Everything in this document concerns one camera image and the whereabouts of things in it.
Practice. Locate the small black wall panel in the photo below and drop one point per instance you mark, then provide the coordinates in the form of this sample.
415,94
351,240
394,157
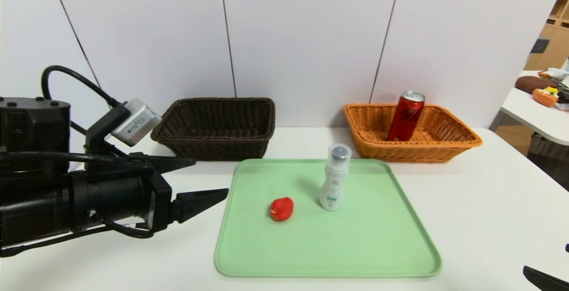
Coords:
540,45

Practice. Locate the orange toy food bowl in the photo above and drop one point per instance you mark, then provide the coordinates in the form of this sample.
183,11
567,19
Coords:
543,99

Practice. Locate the brown bread loaf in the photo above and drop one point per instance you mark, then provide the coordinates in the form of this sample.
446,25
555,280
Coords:
529,84

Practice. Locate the orange wicker basket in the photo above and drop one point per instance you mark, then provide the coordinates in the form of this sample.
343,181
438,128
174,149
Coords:
444,149

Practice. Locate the crinkled snack bag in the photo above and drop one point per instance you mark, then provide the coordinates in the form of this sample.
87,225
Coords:
553,74

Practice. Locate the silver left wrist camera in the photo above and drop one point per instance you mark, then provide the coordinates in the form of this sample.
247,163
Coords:
135,123

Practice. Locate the light green plastic tray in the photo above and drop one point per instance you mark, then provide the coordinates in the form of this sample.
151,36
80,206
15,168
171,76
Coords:
311,246

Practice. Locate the red soda can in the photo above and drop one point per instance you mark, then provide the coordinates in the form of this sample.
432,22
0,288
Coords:
405,117

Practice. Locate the white bottle with clear cap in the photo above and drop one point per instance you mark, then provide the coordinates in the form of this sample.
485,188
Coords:
333,189

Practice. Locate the dark brown wicker basket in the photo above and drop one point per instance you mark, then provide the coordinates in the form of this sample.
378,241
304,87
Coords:
213,149

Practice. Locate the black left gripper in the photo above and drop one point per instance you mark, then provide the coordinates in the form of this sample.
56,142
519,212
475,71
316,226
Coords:
158,202

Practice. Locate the white side table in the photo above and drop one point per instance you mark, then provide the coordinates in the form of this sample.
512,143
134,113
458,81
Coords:
542,120

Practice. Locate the wooden shelf cabinet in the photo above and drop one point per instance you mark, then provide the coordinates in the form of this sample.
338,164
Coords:
555,46

